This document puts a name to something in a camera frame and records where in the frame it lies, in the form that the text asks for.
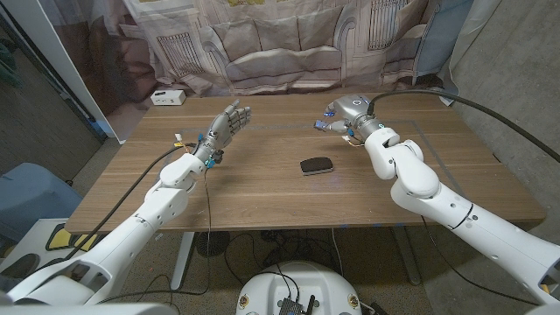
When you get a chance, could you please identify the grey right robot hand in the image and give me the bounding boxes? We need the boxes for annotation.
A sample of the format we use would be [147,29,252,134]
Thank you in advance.
[313,94,386,148]

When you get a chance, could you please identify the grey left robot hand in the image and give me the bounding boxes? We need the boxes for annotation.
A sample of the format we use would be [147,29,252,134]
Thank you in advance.
[192,99,253,170]

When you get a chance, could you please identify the black eraser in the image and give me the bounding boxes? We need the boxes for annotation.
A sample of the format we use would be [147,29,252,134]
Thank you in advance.
[299,157,334,177]

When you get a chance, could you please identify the white power box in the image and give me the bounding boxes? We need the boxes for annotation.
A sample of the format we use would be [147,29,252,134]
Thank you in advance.
[150,89,187,107]

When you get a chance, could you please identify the printed sofa backdrop cloth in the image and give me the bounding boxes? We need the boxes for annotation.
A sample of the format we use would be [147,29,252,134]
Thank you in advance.
[43,0,502,144]

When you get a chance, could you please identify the round black floor fan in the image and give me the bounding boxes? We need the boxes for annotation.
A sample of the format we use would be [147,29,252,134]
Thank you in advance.
[195,230,231,258]

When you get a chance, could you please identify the white table leg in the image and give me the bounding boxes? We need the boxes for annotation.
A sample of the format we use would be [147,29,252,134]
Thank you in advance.
[170,231,196,291]

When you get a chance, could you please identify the grey table leg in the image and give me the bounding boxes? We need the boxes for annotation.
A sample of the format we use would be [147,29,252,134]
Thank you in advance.
[392,226,422,286]

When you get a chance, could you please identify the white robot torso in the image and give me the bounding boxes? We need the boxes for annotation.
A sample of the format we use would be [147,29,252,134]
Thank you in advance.
[235,261,363,315]

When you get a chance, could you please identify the white upright panel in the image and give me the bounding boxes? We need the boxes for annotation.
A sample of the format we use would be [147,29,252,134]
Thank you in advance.
[0,0,128,144]

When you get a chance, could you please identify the black module with antenna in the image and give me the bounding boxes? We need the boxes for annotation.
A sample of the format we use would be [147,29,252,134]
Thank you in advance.
[277,295,317,315]

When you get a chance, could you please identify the blue-grey chair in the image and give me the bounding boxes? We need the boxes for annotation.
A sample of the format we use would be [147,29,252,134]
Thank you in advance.
[0,162,84,246]

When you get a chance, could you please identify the white floor platform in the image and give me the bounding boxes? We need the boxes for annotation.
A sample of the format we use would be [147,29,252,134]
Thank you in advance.
[8,217,109,277]

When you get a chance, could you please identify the person leg in jeans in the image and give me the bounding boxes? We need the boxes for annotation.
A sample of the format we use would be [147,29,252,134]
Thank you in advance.
[0,252,41,292]

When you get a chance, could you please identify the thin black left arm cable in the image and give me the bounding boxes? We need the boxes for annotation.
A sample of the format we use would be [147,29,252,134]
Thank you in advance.
[98,168,213,305]

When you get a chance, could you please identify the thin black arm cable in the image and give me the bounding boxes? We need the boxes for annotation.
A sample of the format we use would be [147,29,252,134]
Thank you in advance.
[98,168,213,305]
[420,214,540,307]

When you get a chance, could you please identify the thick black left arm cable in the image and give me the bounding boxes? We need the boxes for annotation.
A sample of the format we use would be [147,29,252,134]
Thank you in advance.
[63,142,197,262]

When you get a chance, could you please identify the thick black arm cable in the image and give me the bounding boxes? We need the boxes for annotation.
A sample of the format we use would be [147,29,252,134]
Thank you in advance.
[63,142,197,262]
[367,88,560,164]

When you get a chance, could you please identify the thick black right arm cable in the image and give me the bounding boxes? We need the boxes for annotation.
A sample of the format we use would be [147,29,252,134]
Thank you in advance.
[367,88,560,164]

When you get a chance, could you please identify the black floor cable tangle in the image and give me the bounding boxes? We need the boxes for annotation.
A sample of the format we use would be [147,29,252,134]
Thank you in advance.
[222,227,347,288]

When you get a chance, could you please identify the white floor cable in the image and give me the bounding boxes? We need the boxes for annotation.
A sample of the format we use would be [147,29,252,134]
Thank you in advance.
[331,227,346,275]

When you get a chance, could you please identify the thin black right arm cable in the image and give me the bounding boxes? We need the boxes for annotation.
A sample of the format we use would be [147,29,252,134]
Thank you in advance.
[420,214,540,307]

